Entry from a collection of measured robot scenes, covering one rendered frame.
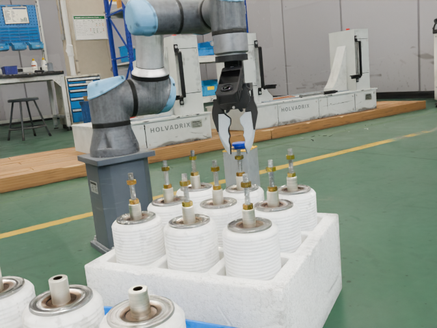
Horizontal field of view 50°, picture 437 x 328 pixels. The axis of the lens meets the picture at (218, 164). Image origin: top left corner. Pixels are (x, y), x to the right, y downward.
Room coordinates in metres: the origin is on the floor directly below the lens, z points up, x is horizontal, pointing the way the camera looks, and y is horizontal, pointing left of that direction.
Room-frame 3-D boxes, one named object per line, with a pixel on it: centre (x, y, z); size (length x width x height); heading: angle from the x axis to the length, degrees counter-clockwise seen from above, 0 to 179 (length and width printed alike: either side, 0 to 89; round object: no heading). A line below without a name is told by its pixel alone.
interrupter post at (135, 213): (0.87, 0.17, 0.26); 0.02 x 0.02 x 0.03
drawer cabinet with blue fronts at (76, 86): (6.47, 1.79, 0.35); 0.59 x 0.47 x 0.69; 33
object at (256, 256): (0.76, -0.04, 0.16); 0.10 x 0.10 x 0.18
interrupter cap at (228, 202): (0.92, 0.01, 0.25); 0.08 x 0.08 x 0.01
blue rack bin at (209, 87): (6.70, 0.13, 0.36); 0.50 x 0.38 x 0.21; 32
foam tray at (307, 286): (0.92, 0.01, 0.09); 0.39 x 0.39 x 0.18; 62
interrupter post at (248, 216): (0.76, -0.04, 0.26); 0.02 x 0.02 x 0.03
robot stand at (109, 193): (1.45, 0.32, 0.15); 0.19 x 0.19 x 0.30; 33
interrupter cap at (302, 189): (0.97, -0.15, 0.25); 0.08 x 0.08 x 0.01
